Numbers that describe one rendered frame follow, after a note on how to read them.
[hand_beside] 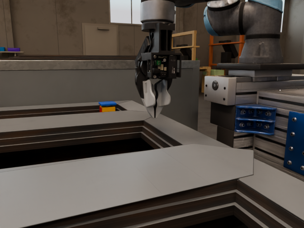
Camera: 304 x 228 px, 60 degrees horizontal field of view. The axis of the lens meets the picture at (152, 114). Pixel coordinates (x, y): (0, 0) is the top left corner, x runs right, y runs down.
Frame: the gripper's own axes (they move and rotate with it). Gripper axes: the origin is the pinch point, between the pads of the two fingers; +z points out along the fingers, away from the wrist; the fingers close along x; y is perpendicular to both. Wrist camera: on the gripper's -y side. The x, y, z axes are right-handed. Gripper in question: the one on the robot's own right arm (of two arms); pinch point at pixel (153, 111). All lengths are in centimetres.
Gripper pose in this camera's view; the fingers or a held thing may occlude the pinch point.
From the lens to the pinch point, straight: 64.0
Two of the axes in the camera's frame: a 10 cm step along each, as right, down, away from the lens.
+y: 3.8, 1.7, -9.1
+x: 9.3, -0.6, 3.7
